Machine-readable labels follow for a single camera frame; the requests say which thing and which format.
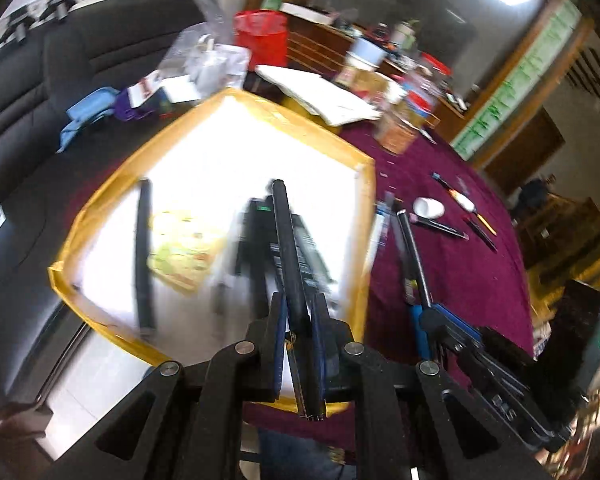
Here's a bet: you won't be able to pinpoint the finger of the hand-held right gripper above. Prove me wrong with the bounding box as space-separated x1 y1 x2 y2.
422 306 487 358
411 304 436 362

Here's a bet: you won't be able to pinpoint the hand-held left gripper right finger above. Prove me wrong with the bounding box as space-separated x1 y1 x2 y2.
310 292 556 480

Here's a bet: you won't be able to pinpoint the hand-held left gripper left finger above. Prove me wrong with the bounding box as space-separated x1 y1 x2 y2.
40 290 288 480

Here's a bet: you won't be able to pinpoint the black marker purple end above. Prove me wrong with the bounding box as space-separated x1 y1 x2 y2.
271 178 327 421

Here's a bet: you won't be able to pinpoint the thin black pen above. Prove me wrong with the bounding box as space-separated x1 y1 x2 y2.
397 210 434 312

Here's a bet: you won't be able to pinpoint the yellow taped cardboard box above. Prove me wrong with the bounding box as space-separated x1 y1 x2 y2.
47 87 379 417

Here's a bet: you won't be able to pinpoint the maroon velvet tablecloth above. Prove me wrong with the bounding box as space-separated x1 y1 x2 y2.
242 122 537 462

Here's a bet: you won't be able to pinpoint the black marker white print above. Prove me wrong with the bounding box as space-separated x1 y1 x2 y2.
290 212 339 306

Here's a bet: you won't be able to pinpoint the black red pen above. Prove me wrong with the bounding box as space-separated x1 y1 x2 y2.
466 217 499 252

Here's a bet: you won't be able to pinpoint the dark wooden chair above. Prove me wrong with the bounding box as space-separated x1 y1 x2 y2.
509 175 600 288

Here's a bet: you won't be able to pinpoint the person's jeans leg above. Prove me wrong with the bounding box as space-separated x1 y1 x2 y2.
256 426 357 480

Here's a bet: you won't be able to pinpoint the yellow printed card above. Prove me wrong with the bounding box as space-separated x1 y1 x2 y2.
147 209 227 294

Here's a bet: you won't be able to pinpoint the white orange tube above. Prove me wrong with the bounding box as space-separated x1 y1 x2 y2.
452 187 477 212

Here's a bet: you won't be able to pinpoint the plain black marker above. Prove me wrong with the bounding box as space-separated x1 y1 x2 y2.
134 178 157 334

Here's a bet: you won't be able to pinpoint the clear jar brown label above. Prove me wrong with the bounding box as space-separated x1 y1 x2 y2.
374 104 422 155

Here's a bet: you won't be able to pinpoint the stack of white papers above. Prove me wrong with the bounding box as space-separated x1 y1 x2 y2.
254 63 384 127

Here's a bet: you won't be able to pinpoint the small jar red lid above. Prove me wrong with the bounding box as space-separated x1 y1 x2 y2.
404 79 439 117

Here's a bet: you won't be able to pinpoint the tan paper packets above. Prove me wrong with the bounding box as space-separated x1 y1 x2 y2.
334 59 397 98

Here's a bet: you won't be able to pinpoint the purple packet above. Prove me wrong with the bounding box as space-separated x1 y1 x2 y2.
114 87 157 123

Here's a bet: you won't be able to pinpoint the clear jar red lid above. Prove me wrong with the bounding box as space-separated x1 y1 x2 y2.
420 52 454 83

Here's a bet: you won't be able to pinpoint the clear plastic bag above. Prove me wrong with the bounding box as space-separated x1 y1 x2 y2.
157 0 254 107

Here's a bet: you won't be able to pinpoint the blue cloth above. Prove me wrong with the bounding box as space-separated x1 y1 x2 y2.
56 87 119 154

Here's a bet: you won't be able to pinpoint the wooden glass cabinet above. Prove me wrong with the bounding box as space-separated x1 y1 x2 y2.
249 0 597 167

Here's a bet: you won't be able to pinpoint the red bucket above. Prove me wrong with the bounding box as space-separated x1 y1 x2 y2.
233 9 289 69

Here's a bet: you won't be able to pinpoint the white mug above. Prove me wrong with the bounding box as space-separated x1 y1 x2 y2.
392 20 417 50

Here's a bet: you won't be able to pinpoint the black leather sofa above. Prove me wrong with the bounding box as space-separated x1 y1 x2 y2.
0 0 261 401

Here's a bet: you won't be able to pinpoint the black wall bracket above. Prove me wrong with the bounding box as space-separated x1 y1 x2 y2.
39 0 77 23
2 10 35 45

